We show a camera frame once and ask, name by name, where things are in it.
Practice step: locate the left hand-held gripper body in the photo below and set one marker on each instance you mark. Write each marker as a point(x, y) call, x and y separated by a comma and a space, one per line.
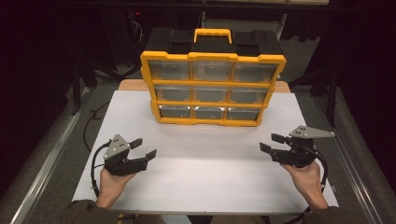
point(120, 165)

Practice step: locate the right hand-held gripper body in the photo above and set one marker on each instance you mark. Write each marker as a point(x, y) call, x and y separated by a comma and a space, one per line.
point(299, 157)

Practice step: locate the small metal screw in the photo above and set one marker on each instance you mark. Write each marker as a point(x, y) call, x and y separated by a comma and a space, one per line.
point(212, 117)

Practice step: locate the clear plastic screw drawer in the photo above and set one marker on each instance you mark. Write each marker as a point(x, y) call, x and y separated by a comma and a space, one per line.
point(205, 112)

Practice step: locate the metal floor rail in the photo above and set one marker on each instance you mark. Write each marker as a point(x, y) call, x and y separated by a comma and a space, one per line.
point(46, 168)
point(351, 174)

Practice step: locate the person's right hand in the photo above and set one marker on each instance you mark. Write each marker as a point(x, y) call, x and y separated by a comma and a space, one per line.
point(309, 183)

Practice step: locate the person's left hand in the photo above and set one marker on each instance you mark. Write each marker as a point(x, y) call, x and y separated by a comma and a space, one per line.
point(113, 188)

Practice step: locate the black metal stand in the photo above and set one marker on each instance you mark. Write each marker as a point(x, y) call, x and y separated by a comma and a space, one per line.
point(332, 99)
point(76, 90)

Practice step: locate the yellow black organizer cabinet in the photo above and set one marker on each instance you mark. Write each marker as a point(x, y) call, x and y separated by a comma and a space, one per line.
point(211, 46)

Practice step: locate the white board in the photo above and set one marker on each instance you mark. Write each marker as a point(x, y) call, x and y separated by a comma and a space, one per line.
point(199, 186)

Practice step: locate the group of clear organizer bins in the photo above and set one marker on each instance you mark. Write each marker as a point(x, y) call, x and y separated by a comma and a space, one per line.
point(169, 71)

